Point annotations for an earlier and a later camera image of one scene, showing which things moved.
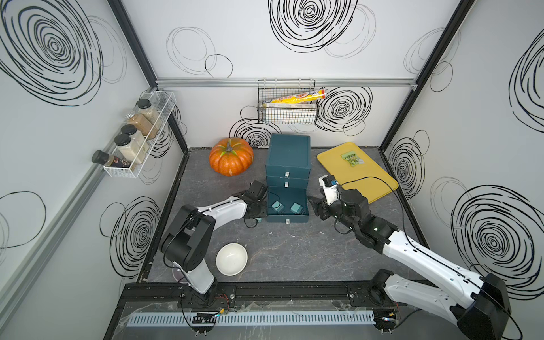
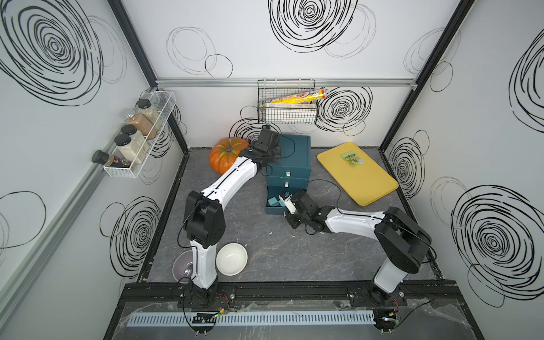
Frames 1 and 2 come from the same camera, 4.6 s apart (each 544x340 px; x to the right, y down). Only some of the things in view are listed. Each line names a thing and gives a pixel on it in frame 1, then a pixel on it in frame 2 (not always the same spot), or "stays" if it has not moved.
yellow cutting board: (348, 161) stays
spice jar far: (144, 108) stays
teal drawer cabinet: (287, 171) stays
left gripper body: (261, 209) → (275, 156)
